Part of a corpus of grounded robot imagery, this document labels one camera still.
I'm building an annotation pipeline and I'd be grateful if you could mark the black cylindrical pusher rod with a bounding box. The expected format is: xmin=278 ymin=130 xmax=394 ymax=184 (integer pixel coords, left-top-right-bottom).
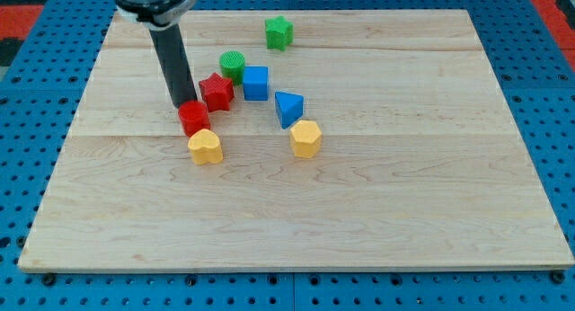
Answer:
xmin=149 ymin=24 xmax=198 ymax=108

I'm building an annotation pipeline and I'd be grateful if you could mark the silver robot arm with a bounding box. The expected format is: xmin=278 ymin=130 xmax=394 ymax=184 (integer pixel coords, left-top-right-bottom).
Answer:
xmin=114 ymin=0 xmax=198 ymax=108

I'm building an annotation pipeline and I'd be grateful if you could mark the light wooden board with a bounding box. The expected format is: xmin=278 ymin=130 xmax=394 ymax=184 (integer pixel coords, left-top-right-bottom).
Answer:
xmin=19 ymin=10 xmax=574 ymax=273

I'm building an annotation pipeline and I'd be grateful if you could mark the blue triangle block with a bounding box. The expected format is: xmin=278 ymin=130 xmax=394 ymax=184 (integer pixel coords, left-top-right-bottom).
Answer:
xmin=274 ymin=92 xmax=305 ymax=129

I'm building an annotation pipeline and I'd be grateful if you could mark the red star block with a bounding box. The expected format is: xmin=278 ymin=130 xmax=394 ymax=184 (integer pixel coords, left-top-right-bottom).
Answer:
xmin=199 ymin=73 xmax=234 ymax=112

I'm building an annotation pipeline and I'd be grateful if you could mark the green star block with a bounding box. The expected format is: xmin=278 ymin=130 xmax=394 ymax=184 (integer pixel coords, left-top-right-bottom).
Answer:
xmin=264 ymin=15 xmax=294 ymax=51

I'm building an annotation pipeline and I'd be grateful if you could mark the red cylinder block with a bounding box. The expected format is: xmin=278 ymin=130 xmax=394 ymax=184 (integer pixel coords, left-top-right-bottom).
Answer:
xmin=178 ymin=101 xmax=211 ymax=137

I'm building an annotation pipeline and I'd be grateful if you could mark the green cylinder block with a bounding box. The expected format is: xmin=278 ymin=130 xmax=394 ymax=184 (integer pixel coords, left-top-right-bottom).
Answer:
xmin=219 ymin=50 xmax=245 ymax=85

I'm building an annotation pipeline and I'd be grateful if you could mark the yellow heart block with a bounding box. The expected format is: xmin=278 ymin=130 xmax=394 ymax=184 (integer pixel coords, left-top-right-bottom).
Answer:
xmin=188 ymin=129 xmax=224 ymax=165

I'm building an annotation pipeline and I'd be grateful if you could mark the yellow hexagon block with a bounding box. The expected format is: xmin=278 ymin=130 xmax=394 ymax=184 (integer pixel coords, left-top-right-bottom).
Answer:
xmin=289 ymin=120 xmax=323 ymax=158

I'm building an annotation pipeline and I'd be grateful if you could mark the blue cube block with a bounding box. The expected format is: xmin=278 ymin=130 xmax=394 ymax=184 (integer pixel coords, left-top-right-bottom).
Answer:
xmin=243 ymin=66 xmax=269 ymax=101

